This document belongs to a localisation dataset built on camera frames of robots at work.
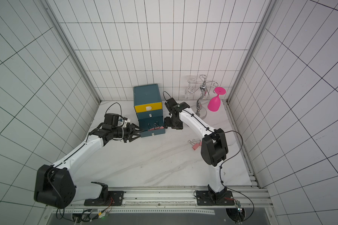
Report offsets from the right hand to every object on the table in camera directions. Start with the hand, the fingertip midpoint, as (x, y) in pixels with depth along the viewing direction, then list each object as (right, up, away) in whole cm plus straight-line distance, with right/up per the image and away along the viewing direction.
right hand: (165, 127), depth 88 cm
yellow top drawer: (-11, +13, +1) cm, 17 cm away
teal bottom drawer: (-10, 0, +13) cm, 16 cm away
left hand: (-14, -3, -9) cm, 17 cm away
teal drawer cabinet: (-13, +23, +6) cm, 27 cm away
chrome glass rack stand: (+24, +27, +2) cm, 37 cm away
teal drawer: (-12, +9, +8) cm, 17 cm away
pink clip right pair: (+21, -13, +5) cm, 25 cm away
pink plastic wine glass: (+34, +16, +6) cm, 38 cm away
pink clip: (-7, -2, +12) cm, 14 cm away
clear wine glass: (+17, +25, +16) cm, 34 cm away
